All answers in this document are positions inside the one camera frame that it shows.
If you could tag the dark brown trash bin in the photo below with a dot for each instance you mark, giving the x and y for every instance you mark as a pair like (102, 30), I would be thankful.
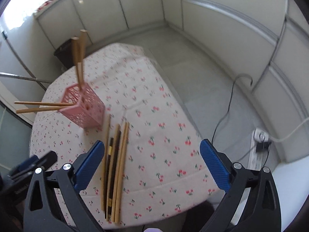
(64, 54)

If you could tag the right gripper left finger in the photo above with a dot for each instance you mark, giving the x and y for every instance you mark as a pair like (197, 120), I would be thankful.
(86, 165)

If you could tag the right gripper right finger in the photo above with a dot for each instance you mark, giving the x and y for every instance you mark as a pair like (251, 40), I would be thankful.
(215, 161)

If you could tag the white power strip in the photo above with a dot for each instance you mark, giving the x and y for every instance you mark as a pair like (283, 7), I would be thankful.
(259, 149)

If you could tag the bamboo chopstick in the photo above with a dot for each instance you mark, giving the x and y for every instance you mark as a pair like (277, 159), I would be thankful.
(116, 178)
(39, 109)
(123, 173)
(76, 59)
(106, 139)
(44, 103)
(82, 45)

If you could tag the black chopstick gold band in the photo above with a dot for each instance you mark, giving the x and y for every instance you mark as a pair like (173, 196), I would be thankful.
(112, 171)

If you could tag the mop handle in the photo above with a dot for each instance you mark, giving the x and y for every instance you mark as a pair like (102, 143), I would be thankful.
(31, 76)

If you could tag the bamboo chopstick on table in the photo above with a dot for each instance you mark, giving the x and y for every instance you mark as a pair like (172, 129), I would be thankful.
(116, 178)
(123, 173)
(106, 139)

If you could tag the pink perforated utensil basket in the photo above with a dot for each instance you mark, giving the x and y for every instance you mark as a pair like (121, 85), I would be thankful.
(87, 110)

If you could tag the cherry print tablecloth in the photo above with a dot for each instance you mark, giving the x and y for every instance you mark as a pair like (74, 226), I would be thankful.
(164, 173)

